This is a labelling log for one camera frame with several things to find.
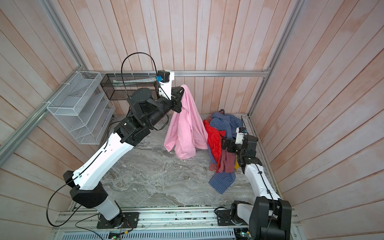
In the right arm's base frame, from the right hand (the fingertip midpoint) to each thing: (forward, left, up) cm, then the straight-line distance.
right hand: (230, 139), depth 86 cm
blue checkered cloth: (+24, -6, -14) cm, 28 cm away
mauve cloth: (-12, +2, -6) cm, 14 cm away
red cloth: (-1, +10, +3) cm, 10 cm away
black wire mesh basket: (+37, +74, +11) cm, 84 cm away
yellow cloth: (-11, -5, -11) cm, 17 cm away
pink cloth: (-9, +24, +19) cm, 32 cm away
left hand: (-4, +25, +37) cm, 45 cm away
